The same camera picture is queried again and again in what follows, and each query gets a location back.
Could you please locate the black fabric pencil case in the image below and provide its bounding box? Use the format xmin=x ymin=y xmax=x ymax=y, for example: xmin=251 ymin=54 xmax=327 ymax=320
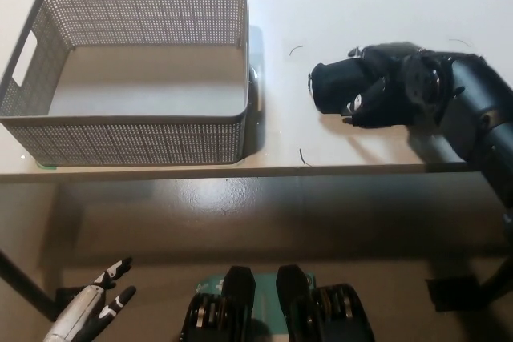
xmin=307 ymin=57 xmax=370 ymax=115

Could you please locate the grey perforated plastic basket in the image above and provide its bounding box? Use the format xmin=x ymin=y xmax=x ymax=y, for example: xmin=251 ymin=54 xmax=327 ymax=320
xmin=0 ymin=0 xmax=250 ymax=166

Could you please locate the black ribbed robot body block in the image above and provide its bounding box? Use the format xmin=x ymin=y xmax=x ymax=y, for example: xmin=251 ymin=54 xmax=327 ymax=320
xmin=182 ymin=264 xmax=257 ymax=342
xmin=276 ymin=264 xmax=376 ymax=342

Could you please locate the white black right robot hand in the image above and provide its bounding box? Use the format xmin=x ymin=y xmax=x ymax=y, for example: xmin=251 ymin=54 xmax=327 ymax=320
xmin=341 ymin=40 xmax=416 ymax=129

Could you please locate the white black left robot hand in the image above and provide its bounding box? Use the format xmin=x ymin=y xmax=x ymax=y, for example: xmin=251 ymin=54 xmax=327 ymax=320
xmin=42 ymin=256 xmax=138 ymax=342

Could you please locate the black table foot plate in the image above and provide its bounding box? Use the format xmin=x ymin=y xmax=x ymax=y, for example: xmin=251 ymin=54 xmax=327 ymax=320
xmin=425 ymin=276 xmax=483 ymax=313
xmin=55 ymin=285 xmax=88 ymax=312

